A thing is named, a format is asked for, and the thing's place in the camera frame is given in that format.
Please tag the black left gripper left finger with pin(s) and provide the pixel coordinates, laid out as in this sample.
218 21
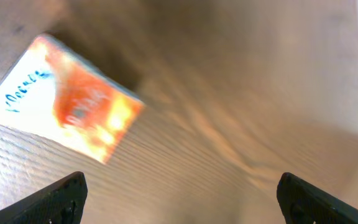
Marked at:
61 202

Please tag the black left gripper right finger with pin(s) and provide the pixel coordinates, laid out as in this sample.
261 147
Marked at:
303 203

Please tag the orange white tissue pack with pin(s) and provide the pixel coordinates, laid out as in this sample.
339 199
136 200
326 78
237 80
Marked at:
55 93

